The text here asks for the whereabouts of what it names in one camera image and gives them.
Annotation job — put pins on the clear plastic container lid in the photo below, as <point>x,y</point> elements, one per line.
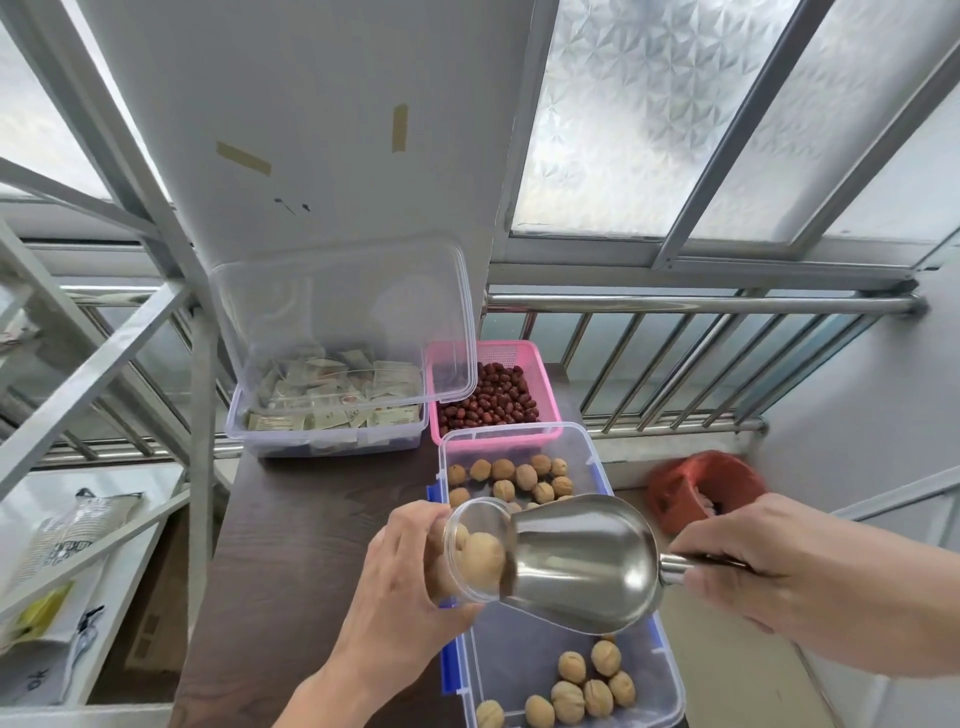
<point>337,300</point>

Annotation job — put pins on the person's right hand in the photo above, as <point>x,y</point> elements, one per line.
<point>772,562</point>

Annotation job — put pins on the long strip of tan tape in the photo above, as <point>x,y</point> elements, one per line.
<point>244,158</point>

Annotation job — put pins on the person's right forearm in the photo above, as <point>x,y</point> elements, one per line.
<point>892,600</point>

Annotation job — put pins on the white plastic bag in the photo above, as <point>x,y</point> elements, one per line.
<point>52,660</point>

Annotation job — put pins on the pile of red dates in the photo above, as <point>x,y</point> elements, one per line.
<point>487,397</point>

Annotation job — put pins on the person's left thumb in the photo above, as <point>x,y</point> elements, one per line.
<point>457,616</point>

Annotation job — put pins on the clear printed plastic bag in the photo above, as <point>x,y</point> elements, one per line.
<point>75,532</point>

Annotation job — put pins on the yellow packet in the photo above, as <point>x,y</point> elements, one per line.
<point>41,611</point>

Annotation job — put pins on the stainless steel scoop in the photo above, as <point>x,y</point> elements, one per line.
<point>585,559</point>

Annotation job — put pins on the pile of small sachets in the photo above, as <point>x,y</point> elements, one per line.
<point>330,397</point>

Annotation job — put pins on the red plastic object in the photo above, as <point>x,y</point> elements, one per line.
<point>682,495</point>

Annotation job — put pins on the white metal shelf frame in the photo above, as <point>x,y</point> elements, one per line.
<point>97,360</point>

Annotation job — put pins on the clear plastic cup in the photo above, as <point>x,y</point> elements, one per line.
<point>487,519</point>

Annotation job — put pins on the brown cardboard box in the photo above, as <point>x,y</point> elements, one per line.
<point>154,622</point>

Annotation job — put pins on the person's left forearm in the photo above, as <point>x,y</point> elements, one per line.
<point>360,697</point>

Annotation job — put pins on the short strip of tan tape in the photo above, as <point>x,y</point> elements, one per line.
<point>400,127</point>

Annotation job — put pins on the person's right thumb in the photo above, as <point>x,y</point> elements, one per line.
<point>720,594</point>

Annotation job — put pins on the person's left hand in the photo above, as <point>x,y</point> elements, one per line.
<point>390,592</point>

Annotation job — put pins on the stainless steel railing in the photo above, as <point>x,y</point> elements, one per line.
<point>697,304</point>

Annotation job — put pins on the clear plastic storage container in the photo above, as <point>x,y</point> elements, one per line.
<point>330,444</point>

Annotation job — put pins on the frosted glass window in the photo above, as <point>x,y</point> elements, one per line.
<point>645,112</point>
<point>30,120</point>

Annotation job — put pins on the pink plastic basket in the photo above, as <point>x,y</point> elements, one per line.
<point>551,405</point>

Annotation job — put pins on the group of loose walnuts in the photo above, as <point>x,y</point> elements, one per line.
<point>525,477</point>

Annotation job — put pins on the large walnut in shell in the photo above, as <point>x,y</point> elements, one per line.
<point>481,562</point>

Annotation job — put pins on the clear box with blue clips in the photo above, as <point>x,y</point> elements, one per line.
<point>517,660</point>

